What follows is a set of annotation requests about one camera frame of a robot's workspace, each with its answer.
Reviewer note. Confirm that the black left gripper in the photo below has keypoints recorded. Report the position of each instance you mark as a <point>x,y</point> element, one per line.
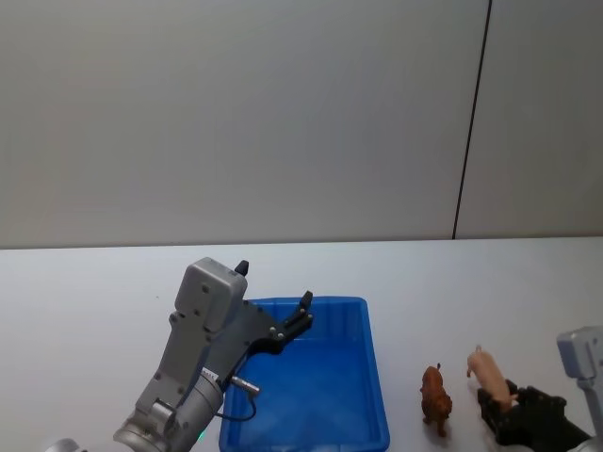
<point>245,329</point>

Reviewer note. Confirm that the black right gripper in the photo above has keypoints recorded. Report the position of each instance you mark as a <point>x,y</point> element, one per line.
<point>542,419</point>

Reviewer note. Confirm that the pink toy pig figure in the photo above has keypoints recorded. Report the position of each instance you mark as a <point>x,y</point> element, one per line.
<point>490,374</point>

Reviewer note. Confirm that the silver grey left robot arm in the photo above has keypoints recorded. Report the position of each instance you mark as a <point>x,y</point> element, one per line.
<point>188,358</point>

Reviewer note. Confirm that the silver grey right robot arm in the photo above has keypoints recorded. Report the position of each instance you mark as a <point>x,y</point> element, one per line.
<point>586,358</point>

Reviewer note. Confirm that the brown toy animal figure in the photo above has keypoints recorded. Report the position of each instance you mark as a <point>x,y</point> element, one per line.
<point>435,395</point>

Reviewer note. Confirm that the blue plastic tray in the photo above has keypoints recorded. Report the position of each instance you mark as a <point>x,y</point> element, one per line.
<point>306,395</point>

